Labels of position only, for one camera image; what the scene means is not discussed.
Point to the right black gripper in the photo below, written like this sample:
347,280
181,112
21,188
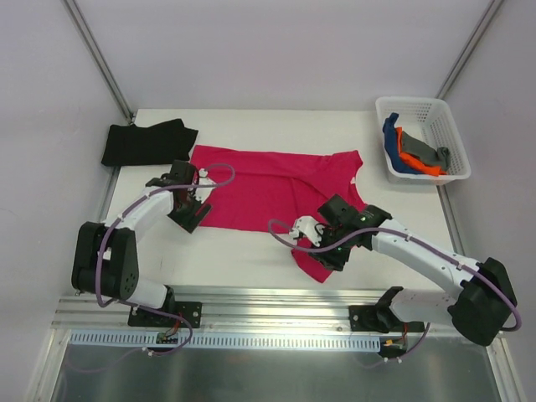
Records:
333,254

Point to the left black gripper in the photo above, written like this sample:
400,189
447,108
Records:
193,215

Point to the pink t shirt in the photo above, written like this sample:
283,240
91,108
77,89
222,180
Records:
274,185

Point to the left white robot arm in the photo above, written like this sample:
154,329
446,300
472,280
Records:
106,259

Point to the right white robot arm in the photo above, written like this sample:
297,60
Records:
475,297

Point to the black folded t shirt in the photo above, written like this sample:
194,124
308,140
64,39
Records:
159,144

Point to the orange t shirt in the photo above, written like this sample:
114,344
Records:
415,164

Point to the blue t shirt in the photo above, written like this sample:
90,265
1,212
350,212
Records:
391,145

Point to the grey t shirt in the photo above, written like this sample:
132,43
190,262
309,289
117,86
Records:
431,157

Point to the white plastic basket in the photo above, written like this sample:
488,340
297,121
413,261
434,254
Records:
429,120

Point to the left corner aluminium profile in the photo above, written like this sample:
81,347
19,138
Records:
82,27

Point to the corner aluminium profile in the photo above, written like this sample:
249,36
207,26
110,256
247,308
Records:
82,27
489,15

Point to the right corner aluminium profile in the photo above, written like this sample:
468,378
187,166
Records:
489,15

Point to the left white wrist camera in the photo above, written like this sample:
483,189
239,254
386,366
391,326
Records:
204,186

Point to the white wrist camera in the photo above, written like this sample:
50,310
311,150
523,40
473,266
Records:
204,186
307,227

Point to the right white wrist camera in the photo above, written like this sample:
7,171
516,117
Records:
307,227

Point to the left table edge rail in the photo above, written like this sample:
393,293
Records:
104,197

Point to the aluminium mounting rail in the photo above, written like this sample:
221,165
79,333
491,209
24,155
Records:
228,309

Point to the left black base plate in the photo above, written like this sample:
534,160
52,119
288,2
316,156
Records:
191,311

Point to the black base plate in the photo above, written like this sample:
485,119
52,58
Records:
191,311
369,318

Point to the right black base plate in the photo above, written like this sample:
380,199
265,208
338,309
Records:
369,318

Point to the white slotted cable duct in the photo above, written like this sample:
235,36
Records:
131,339

